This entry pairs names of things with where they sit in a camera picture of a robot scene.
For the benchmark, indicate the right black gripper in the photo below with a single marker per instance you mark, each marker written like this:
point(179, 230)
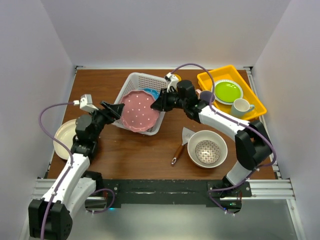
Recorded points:
point(161, 103)

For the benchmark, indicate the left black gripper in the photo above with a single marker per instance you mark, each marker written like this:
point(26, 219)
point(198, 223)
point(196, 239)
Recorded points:
point(115, 110)

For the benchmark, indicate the blue polka dot plate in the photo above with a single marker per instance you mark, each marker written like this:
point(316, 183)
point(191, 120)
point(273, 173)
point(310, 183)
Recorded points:
point(150, 91)

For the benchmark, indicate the pink polka dot plate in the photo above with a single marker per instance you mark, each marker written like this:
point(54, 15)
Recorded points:
point(137, 114)

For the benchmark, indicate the white perforated plastic basket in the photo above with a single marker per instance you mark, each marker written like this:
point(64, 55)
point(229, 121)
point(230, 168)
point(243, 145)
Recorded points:
point(134, 82)

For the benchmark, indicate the cream bear print plate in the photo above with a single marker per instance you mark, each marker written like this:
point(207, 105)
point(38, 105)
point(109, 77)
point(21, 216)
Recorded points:
point(65, 135)

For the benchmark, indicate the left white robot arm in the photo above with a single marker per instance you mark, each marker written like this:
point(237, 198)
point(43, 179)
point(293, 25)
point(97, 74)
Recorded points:
point(51, 216)

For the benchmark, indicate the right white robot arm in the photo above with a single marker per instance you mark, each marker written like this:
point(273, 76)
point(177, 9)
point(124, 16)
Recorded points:
point(252, 143)

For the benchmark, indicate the yellow mug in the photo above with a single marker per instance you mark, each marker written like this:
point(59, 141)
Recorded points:
point(178, 77)

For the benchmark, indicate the pink mug purple interior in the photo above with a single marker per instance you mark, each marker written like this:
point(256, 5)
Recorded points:
point(205, 95)

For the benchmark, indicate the yellow plastic tray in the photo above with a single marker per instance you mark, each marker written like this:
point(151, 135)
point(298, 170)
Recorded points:
point(229, 72)

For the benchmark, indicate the white bowl patterned inside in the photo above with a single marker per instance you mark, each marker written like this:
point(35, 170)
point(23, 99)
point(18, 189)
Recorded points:
point(207, 149)

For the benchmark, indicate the green plate white rim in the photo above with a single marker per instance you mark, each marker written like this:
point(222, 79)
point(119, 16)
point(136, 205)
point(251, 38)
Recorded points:
point(227, 91)

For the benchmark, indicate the light blue mug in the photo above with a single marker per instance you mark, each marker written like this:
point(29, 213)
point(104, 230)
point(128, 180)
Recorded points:
point(240, 107)

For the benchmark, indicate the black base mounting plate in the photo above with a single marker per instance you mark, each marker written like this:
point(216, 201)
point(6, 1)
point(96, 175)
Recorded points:
point(169, 192)

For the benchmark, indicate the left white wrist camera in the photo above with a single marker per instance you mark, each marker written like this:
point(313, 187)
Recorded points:
point(85, 103)

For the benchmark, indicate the wooden handle metal scraper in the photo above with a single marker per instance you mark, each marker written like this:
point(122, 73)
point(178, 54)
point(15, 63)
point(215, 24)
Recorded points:
point(186, 135)

